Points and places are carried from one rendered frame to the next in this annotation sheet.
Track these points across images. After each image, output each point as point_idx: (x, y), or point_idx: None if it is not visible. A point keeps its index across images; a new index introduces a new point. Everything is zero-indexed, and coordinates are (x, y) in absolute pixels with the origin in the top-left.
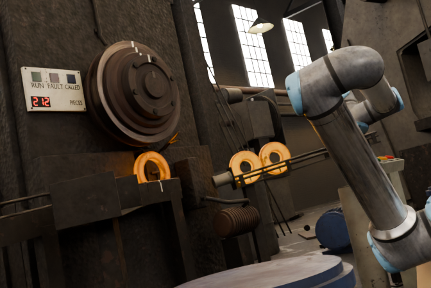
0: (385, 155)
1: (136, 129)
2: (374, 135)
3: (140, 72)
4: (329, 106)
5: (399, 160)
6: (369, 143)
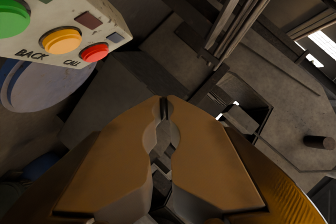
0: (107, 51)
1: None
2: (211, 62)
3: None
4: None
5: (61, 65)
6: (216, 41)
